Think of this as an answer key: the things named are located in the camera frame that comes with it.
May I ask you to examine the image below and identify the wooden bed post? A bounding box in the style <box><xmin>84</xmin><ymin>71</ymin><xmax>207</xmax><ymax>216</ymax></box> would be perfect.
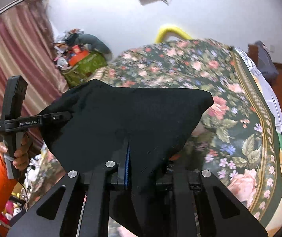
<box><xmin>248</xmin><ymin>44</ymin><xmax>259</xmax><ymax>66</ymax></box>

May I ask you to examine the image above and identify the orange box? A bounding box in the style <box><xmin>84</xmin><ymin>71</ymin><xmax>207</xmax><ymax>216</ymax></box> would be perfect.
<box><xmin>68</xmin><ymin>50</ymin><xmax>90</xmax><ymax>66</ymax></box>

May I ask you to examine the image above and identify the left hand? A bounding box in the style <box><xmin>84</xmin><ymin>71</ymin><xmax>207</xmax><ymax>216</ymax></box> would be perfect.
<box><xmin>0</xmin><ymin>134</ymin><xmax>30</xmax><ymax>171</ymax></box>

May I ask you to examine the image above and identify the black t-shirt with print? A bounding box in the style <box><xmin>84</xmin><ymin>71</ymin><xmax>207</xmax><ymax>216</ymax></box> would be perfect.
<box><xmin>40</xmin><ymin>80</ymin><xmax>213</xmax><ymax>236</ymax></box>

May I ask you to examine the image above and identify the white patterned bed sheet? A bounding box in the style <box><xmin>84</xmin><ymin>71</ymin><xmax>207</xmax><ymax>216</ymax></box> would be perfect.
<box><xmin>234</xmin><ymin>47</ymin><xmax>282</xmax><ymax>135</ymax></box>

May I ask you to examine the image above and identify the pink striped curtain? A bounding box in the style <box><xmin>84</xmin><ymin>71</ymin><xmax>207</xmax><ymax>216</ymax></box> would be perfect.
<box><xmin>0</xmin><ymin>0</ymin><xmax>69</xmax><ymax>154</ymax></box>

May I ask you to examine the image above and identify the floral bedspread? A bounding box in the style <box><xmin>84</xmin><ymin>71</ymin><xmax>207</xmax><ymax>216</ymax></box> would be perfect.
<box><xmin>27</xmin><ymin>38</ymin><xmax>282</xmax><ymax>237</ymax></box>

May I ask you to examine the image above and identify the green storage bag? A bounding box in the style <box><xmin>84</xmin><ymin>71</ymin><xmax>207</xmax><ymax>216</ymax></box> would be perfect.
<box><xmin>61</xmin><ymin>51</ymin><xmax>107</xmax><ymax>88</ymax></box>

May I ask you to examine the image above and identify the purple grey backpack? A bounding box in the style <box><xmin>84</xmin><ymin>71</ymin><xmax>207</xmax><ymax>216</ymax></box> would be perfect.
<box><xmin>255</xmin><ymin>41</ymin><xmax>279</xmax><ymax>86</ymax></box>

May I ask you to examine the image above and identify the yellow foam tube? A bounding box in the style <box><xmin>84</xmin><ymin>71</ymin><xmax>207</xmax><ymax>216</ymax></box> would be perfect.
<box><xmin>154</xmin><ymin>26</ymin><xmax>193</xmax><ymax>43</ymax></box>

